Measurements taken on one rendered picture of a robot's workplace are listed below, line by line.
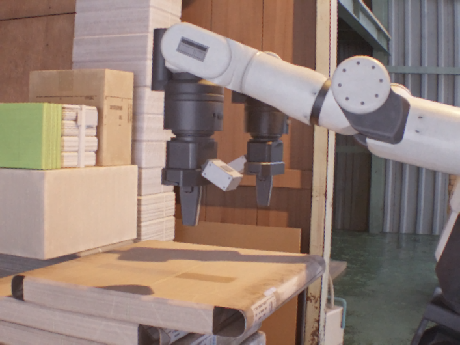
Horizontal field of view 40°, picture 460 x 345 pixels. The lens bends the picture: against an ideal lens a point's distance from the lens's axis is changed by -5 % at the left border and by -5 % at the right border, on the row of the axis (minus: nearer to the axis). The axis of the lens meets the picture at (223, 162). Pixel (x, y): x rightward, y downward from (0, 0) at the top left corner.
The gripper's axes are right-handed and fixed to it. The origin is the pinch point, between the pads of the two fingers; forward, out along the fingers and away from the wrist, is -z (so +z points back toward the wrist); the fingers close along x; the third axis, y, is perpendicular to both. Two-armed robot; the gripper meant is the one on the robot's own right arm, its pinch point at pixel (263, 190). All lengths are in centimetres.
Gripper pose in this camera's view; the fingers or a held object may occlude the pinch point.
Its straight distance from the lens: 130.5
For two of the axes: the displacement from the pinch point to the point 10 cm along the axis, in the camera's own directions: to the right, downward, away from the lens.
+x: -3.7, 0.3, -9.3
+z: 0.3, -10.0, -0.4
